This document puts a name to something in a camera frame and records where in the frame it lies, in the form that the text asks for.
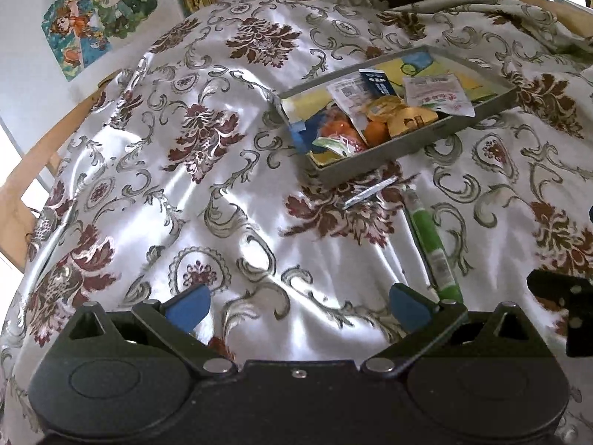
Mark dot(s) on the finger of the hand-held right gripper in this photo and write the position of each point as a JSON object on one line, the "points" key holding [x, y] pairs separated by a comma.
{"points": [[579, 301]]}

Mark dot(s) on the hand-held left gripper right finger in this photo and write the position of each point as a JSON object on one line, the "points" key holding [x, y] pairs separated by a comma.
{"points": [[410, 308]]}

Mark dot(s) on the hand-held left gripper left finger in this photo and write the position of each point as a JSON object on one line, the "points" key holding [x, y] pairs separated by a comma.
{"points": [[187, 309]]}

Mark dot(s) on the grey tray with cartoon picture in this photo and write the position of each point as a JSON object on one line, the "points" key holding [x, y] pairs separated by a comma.
{"points": [[417, 144]]}

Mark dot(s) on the clear orange snack packet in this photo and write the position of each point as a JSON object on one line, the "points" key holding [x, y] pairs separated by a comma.
{"points": [[343, 129]]}

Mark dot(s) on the white red-print snack packet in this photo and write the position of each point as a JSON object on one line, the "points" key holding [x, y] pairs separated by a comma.
{"points": [[438, 95]]}

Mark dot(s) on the white barcode snack packet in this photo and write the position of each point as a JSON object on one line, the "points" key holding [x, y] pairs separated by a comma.
{"points": [[347, 95]]}

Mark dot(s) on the dark blue snack packet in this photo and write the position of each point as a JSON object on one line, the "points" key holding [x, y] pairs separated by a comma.
{"points": [[375, 84]]}

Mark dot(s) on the white green packet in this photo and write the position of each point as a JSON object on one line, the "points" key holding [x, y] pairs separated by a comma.
{"points": [[433, 245]]}

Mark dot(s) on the floral printed blanket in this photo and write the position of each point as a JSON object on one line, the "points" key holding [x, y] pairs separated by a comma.
{"points": [[185, 204]]}

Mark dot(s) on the thin silver foil stick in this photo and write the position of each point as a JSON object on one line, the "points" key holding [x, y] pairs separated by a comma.
{"points": [[370, 191]]}

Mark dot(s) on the red-haired cartoon wall poster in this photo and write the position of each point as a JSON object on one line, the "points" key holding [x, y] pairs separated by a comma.
{"points": [[74, 32]]}

